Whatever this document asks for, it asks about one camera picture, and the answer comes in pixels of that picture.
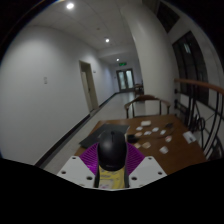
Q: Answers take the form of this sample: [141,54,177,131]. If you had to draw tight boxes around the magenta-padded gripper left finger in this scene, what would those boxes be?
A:
[57,142,101,189]

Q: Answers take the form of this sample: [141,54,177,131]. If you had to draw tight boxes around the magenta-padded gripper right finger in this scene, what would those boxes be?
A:
[123,142,168,189]

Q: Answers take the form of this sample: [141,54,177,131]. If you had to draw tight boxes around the black computer mouse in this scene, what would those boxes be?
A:
[97,129,129,172]

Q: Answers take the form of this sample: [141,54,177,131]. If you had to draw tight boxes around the round yellow printed mouse pad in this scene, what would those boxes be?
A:
[98,165,126,190]

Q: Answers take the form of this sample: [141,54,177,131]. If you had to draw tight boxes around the small white card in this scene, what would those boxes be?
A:
[158,146,170,155]

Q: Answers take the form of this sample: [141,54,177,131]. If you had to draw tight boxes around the small black box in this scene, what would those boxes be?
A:
[126,133,137,145]

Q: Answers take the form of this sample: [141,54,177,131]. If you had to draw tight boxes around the white paper booklet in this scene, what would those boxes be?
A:
[182,130,198,145]

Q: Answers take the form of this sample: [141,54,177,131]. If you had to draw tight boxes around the wooden armchair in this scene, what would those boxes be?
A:
[124,94,172,120]

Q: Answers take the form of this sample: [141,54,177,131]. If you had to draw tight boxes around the pale side door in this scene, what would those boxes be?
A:
[78,59,100,113]

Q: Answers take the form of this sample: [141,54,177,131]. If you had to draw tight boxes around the glass double door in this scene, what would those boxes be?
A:
[115,68,136,93]

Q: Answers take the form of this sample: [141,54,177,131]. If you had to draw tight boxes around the black railing with wooden handrail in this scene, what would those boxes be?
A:
[173,77,224,162]

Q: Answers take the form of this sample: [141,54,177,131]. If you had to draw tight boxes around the dark framed window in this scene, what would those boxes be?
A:
[172,31,211,106]

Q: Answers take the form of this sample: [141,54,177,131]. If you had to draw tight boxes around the round ceiling lights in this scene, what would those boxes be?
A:
[65,2,122,63]

